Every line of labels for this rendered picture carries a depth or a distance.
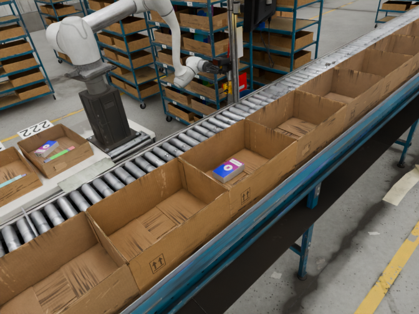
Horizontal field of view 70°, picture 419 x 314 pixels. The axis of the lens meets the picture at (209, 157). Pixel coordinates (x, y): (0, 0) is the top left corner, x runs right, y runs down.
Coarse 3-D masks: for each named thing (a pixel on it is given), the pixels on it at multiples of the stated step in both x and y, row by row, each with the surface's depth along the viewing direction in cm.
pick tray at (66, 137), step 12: (48, 132) 193; (60, 132) 199; (72, 132) 187; (24, 144) 185; (36, 144) 190; (60, 144) 193; (72, 144) 191; (84, 144) 173; (36, 156) 183; (48, 156) 182; (60, 156) 165; (72, 156) 170; (84, 156) 176; (48, 168) 162; (60, 168) 168
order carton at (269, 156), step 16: (240, 128) 139; (256, 128) 135; (208, 144) 128; (224, 144) 136; (240, 144) 144; (256, 144) 140; (272, 144) 132; (288, 144) 124; (192, 160) 125; (208, 160) 132; (224, 160) 140; (240, 160) 139; (256, 160) 138; (272, 160) 112; (288, 160) 121; (240, 176) 131; (256, 176) 109; (272, 176) 117; (288, 176) 127; (240, 192) 106; (256, 192) 114; (240, 208) 110
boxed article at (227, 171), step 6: (228, 162) 134; (234, 162) 133; (240, 162) 133; (216, 168) 131; (222, 168) 130; (228, 168) 130; (234, 168) 130; (240, 168) 131; (216, 174) 128; (222, 174) 127; (228, 174) 127; (234, 174) 130; (222, 180) 127; (228, 180) 128
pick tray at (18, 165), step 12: (0, 156) 176; (12, 156) 180; (0, 168) 176; (12, 168) 175; (24, 168) 174; (0, 180) 167; (24, 180) 153; (36, 180) 158; (0, 192) 147; (12, 192) 151; (24, 192) 156; (0, 204) 149
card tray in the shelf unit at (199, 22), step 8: (216, 8) 261; (224, 8) 255; (184, 16) 253; (192, 16) 245; (200, 16) 238; (216, 16) 234; (224, 16) 239; (184, 24) 258; (192, 24) 250; (200, 24) 242; (208, 24) 235; (216, 24) 237; (224, 24) 242
